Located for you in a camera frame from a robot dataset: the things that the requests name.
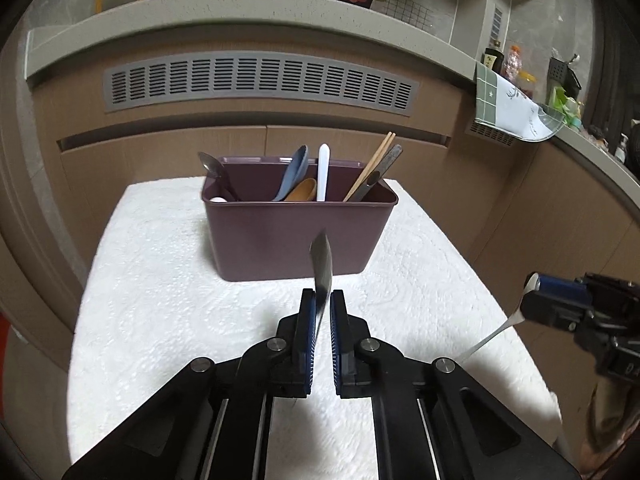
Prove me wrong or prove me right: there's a black countertop box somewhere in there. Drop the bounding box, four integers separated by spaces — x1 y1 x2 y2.
547 55 582 102

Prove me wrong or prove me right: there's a black-handled metal spoon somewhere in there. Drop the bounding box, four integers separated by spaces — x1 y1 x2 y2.
197 151 240 202

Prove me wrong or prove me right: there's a long grey vent grille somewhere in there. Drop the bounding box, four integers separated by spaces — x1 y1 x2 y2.
103 51 416 115

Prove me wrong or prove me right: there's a white plastic utensil handle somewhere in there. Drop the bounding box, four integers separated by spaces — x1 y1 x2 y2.
316 143 331 202

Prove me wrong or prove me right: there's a shovel-shaped metal spoon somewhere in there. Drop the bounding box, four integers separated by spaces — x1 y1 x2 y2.
309 230 335 321

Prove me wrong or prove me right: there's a green checked cloth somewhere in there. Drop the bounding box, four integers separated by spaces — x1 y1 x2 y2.
474 57 568 142

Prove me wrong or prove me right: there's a short grey vent grille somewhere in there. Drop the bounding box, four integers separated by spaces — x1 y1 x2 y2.
465 117 516 149

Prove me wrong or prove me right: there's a light blue plastic spoon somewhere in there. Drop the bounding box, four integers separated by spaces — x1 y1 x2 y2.
271 145 309 202

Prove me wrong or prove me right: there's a purple plastic utensil holder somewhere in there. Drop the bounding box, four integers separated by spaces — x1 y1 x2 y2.
201 157 400 282

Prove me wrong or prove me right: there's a white embossed table cover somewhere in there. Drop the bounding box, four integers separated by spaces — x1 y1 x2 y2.
67 175 563 480

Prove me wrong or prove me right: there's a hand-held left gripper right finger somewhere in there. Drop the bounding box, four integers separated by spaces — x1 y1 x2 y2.
329 290 581 480

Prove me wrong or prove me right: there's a beige stone countertop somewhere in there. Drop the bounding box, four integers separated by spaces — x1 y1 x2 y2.
25 0 640 201

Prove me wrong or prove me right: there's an orange-lidded jar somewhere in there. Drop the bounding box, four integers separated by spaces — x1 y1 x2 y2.
517 71 539 99

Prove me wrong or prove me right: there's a brown wooden cabinet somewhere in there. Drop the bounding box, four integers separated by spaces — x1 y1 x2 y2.
0 25 640 361

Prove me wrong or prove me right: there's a red-capped clear bottle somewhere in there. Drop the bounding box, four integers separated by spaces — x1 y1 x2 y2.
505 42 526 81

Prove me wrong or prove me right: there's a wooden chopstick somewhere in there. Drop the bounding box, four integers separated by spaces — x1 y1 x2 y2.
348 133 397 202
342 132 392 202

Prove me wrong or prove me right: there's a metal spoon with face cutout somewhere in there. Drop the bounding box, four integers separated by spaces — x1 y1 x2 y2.
457 272 542 365

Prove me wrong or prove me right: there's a clear glass plate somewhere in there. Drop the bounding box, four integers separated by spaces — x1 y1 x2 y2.
534 102 569 135

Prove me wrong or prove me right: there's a dark glass bottle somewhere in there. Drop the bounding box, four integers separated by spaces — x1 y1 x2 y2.
482 40 504 74

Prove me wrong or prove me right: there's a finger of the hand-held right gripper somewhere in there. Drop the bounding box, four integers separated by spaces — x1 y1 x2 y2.
538 274 594 307
521 290 597 334

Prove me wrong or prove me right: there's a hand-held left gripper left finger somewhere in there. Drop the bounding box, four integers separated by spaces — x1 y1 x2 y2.
60 288 318 480

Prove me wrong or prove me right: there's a wooden spoon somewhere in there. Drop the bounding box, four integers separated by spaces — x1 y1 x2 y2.
282 178 318 202

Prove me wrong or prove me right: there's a dark grey utensil handle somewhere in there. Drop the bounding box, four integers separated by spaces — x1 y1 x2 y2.
357 144 403 201

